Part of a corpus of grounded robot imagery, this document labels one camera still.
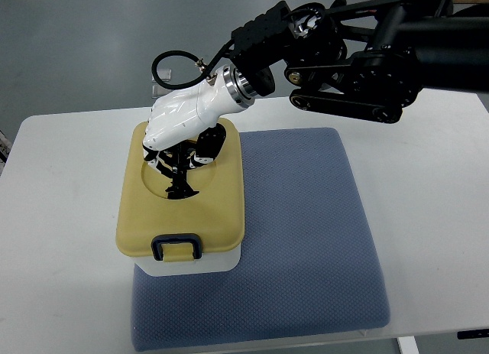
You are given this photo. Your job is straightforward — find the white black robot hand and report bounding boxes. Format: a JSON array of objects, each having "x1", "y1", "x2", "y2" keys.
[{"x1": 142, "y1": 65, "x2": 257, "y2": 178}]

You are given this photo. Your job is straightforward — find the yellow storage box lid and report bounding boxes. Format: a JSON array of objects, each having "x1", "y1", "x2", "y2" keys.
[{"x1": 115, "y1": 119, "x2": 245, "y2": 258}]

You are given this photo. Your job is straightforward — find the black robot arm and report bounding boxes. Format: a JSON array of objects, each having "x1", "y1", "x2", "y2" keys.
[{"x1": 229, "y1": 0, "x2": 488, "y2": 123}]

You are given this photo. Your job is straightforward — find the white storage box base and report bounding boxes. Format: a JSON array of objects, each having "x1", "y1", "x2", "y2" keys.
[{"x1": 132, "y1": 244, "x2": 241, "y2": 277}]

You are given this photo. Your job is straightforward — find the clear plastic floor tile upper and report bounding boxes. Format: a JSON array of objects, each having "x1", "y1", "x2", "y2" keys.
[{"x1": 152, "y1": 68, "x2": 172, "y2": 82}]

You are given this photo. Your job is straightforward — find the blue-grey front latch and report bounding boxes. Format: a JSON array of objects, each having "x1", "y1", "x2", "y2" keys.
[{"x1": 151, "y1": 233, "x2": 202, "y2": 262}]

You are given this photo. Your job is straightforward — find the blue-grey textured cushion mat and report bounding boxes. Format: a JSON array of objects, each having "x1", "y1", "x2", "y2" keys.
[{"x1": 131, "y1": 128, "x2": 390, "y2": 351}]

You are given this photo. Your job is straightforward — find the white table leg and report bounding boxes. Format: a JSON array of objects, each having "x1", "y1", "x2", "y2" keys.
[{"x1": 397, "y1": 336, "x2": 419, "y2": 354}]

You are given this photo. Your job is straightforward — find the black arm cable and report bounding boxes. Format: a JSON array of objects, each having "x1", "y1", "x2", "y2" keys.
[{"x1": 151, "y1": 38, "x2": 238, "y2": 91}]

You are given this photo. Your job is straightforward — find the black table control bracket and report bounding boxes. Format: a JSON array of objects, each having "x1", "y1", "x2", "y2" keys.
[{"x1": 457, "y1": 329, "x2": 489, "y2": 340}]

